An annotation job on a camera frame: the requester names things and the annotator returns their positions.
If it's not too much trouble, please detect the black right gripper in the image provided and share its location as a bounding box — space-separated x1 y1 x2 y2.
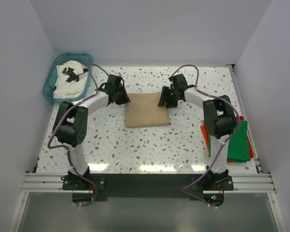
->
158 87 178 109

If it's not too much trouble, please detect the beige t shirt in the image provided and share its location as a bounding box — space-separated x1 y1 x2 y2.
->
125 92 169 128

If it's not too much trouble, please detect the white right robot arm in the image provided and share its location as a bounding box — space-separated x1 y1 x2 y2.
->
158 74 240 190

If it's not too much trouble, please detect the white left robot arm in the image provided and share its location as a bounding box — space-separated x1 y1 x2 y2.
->
48 74 130 189

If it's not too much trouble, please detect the teal plastic basket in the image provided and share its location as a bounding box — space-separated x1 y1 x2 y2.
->
43 53 94 103

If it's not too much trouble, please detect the orange folded t shirt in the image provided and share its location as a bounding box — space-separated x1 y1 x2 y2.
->
200 116 254 160

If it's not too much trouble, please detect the white t shirt black print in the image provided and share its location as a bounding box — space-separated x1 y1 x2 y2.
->
53 60 88 99

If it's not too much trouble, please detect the green folded t shirt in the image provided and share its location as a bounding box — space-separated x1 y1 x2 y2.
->
207 119 251 163

